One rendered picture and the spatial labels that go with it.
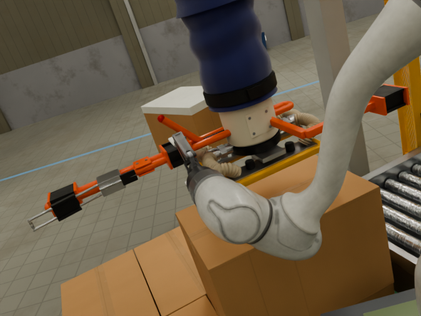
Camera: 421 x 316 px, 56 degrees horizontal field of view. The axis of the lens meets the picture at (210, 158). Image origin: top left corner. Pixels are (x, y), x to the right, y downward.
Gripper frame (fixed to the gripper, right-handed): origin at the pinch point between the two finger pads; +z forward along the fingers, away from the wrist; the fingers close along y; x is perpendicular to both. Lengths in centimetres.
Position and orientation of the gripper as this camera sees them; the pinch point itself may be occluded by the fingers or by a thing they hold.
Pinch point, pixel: (182, 160)
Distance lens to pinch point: 108.2
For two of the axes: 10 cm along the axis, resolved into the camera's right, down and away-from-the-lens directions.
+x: 9.0, -3.9, 2.0
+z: -3.3, -2.8, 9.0
